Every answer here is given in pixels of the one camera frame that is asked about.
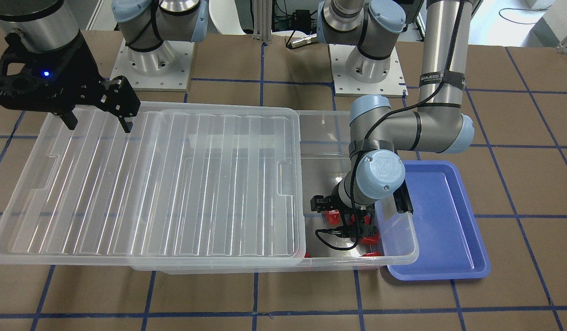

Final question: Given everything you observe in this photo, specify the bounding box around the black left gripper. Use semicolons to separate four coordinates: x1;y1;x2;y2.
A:
310;184;376;237

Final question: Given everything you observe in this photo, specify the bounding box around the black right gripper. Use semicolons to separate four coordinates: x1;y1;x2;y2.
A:
0;32;141;133

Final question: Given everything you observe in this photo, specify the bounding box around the clear plastic box lid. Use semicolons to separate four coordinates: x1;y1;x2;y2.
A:
0;102;306;270

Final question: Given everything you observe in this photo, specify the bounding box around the red block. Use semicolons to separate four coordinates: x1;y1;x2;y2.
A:
323;210;341;226
360;233;380;246
361;251;383;257

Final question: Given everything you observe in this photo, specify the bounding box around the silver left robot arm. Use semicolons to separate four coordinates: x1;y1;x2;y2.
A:
311;0;476;240

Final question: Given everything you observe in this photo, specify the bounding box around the red block in box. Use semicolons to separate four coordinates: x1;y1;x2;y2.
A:
361;251;383;257
360;233;380;246

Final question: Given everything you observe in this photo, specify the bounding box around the clear plastic storage box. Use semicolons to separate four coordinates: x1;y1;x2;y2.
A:
129;103;419;273

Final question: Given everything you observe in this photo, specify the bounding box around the blue plastic tray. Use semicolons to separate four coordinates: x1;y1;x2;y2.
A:
374;160;491;281

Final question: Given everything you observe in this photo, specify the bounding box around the white chair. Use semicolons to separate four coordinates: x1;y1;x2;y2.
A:
209;0;246;35

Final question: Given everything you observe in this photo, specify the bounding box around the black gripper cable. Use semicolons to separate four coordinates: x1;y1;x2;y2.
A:
315;225;362;251

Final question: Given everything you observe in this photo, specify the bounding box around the black box latch handle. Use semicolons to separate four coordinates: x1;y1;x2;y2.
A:
393;181;414;213

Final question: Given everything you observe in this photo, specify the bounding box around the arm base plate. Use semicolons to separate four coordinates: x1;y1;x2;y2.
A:
329;44;408;98
110;40;196;92

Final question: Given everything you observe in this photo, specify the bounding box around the aluminium frame post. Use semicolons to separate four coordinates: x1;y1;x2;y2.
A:
252;0;273;44

